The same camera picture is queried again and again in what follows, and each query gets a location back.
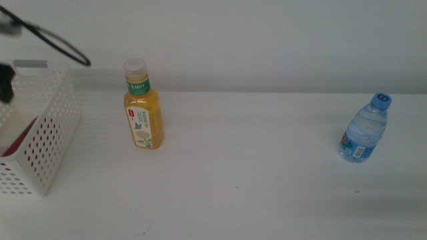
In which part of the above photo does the red cola can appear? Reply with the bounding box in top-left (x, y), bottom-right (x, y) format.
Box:
top-left (1, 115), bottom-right (64, 187)

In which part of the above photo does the yellow tea bottle green label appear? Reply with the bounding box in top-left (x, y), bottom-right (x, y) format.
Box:
top-left (122, 57), bottom-right (165, 150)

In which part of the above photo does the white perforated plastic basket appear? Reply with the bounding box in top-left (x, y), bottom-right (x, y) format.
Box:
top-left (0, 59), bottom-right (82, 198)

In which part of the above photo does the clear water bottle blue cap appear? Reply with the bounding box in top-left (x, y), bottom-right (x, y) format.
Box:
top-left (338, 92), bottom-right (393, 164)

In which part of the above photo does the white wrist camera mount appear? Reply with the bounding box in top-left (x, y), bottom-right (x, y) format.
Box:
top-left (0, 19), bottom-right (21, 35)

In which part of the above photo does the thick black braided cable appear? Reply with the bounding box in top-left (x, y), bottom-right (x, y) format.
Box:
top-left (0, 4), bottom-right (92, 67)

